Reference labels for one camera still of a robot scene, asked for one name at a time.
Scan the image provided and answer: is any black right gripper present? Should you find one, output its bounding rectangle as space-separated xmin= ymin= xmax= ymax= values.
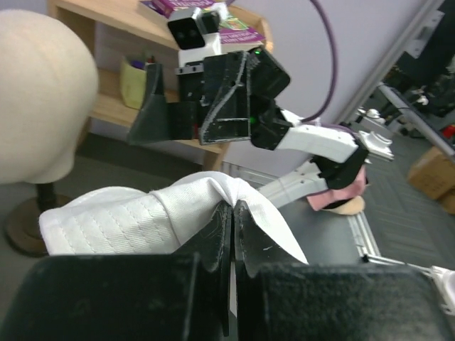
xmin=127 ymin=49 xmax=290 ymax=149

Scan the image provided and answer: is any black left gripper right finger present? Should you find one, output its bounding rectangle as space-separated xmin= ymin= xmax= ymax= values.
xmin=232 ymin=202 xmax=454 ymax=340

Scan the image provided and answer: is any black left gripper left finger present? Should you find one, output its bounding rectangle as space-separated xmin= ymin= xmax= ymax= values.
xmin=1 ymin=202 xmax=231 ymax=340

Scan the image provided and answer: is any white grey cap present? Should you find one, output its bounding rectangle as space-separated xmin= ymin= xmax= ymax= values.
xmin=39 ymin=171 xmax=307 ymax=263

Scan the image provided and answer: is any pink and white cap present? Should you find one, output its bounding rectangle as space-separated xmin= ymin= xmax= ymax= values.
xmin=306 ymin=166 xmax=368 ymax=211

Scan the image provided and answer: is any yellow mug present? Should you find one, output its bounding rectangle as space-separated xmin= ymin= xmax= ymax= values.
xmin=119 ymin=55 xmax=151 ymax=109

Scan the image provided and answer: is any purple paperback book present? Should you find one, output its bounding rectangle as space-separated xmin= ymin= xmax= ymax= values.
xmin=136 ymin=0 xmax=266 ymax=45

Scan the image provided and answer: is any wooden shelf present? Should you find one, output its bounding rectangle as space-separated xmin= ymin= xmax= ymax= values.
xmin=49 ymin=1 xmax=284 ymax=170

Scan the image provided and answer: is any light wooden hat stand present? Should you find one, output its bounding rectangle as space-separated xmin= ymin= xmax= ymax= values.
xmin=326 ymin=196 xmax=365 ymax=216

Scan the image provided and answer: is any cream mannequin head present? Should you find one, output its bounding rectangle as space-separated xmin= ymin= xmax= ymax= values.
xmin=1 ymin=9 xmax=99 ymax=184

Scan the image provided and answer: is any dark wooden stand base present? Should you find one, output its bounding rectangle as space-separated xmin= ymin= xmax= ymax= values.
xmin=4 ymin=183 xmax=71 ymax=257

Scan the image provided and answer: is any cardboard box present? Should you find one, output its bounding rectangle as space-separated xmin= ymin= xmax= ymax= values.
xmin=407 ymin=147 xmax=454 ymax=215

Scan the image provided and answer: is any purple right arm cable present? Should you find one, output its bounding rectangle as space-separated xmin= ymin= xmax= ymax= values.
xmin=301 ymin=0 xmax=356 ymax=136

